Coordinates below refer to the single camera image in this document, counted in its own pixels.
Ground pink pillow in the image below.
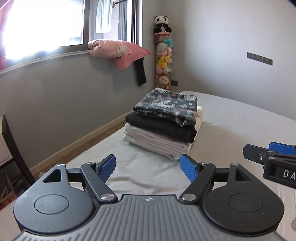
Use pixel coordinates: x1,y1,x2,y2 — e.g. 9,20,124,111
87,40,152,70

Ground dark side table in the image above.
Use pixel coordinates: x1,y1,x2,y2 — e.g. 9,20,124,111
1,115,35,210

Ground folded black trousers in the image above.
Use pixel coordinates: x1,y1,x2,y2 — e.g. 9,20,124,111
125,113,197,144

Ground folded white clothes stack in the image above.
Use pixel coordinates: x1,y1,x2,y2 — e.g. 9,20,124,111
123,106,203,161

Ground black hanging cloth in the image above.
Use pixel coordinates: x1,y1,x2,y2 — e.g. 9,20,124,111
134,58,147,86

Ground panda plush toy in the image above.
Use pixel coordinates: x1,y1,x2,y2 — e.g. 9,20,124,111
154,16,172,34

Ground grey bed sheet mattress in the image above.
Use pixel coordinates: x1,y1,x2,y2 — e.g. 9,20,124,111
67,93,295,240

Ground window frame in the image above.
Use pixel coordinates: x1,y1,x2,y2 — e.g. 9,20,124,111
1,0,142,70

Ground dark floral garment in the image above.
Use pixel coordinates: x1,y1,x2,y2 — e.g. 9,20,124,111
132,87,198,126

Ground grey wall switch panel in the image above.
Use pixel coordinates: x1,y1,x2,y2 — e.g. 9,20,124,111
246,52,273,66

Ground dark wall socket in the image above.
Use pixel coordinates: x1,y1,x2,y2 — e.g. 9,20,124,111
171,80,178,86

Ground clear tube of plush toys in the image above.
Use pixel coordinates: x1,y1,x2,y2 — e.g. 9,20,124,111
154,32,174,90

